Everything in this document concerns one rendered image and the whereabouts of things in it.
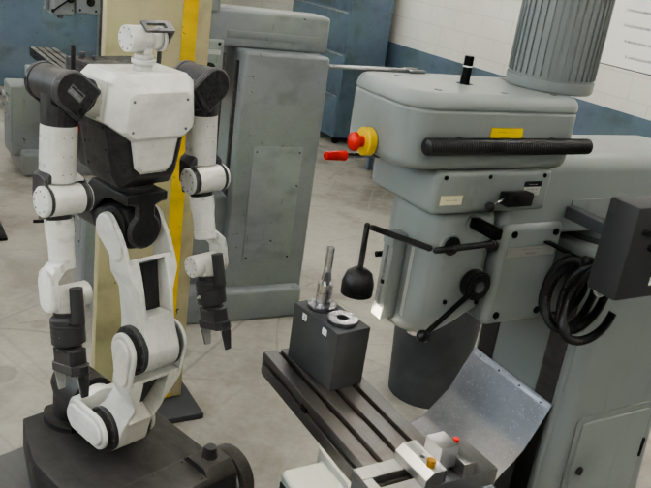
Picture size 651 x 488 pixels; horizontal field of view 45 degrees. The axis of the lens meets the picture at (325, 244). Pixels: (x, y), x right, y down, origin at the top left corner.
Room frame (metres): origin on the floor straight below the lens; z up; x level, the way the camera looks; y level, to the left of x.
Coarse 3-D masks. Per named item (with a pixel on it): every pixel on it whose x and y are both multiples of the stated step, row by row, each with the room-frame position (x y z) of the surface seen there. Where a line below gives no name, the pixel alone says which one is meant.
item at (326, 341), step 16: (304, 304) 2.12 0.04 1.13; (336, 304) 2.13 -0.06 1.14; (304, 320) 2.08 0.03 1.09; (320, 320) 2.03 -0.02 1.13; (336, 320) 2.02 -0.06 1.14; (352, 320) 2.03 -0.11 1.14; (304, 336) 2.08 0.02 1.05; (320, 336) 2.02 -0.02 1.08; (336, 336) 1.96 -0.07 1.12; (352, 336) 1.99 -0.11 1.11; (368, 336) 2.03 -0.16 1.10; (304, 352) 2.07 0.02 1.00; (320, 352) 2.01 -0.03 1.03; (336, 352) 1.96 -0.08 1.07; (352, 352) 2.00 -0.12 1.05; (304, 368) 2.06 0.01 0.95; (320, 368) 2.00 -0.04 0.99; (336, 368) 1.97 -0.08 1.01; (352, 368) 2.01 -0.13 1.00; (336, 384) 1.98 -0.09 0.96; (352, 384) 2.01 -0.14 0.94
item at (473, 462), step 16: (464, 448) 1.67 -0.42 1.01; (384, 464) 1.56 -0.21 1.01; (464, 464) 1.55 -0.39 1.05; (480, 464) 1.62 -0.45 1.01; (352, 480) 1.52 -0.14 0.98; (368, 480) 1.49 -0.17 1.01; (384, 480) 1.52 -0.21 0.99; (400, 480) 1.52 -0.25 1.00; (416, 480) 1.51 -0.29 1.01; (448, 480) 1.53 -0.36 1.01; (464, 480) 1.55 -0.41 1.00; (480, 480) 1.58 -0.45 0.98
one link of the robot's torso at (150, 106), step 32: (96, 64) 2.01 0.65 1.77; (128, 64) 2.08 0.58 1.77; (160, 64) 2.15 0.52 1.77; (128, 96) 1.90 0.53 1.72; (160, 96) 1.96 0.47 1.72; (192, 96) 2.06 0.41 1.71; (96, 128) 1.94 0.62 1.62; (128, 128) 1.89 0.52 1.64; (160, 128) 1.97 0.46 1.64; (96, 160) 1.97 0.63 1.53; (128, 160) 1.92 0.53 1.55; (160, 160) 1.98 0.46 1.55
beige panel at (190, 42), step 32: (128, 0) 3.06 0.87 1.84; (160, 0) 3.13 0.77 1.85; (192, 0) 3.19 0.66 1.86; (192, 32) 3.19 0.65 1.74; (192, 224) 3.23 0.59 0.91; (96, 256) 3.04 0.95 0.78; (96, 288) 3.02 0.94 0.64; (96, 320) 3.02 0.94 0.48; (96, 352) 3.02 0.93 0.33; (192, 416) 3.09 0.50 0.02
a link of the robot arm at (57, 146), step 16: (48, 128) 1.82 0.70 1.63; (64, 128) 1.83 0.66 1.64; (48, 144) 1.82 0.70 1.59; (64, 144) 1.83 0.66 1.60; (48, 160) 1.82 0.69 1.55; (64, 160) 1.83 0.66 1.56; (48, 176) 1.81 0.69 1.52; (64, 176) 1.83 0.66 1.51; (80, 176) 1.88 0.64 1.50; (32, 192) 1.83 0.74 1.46; (48, 192) 1.78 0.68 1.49; (48, 208) 1.77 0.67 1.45
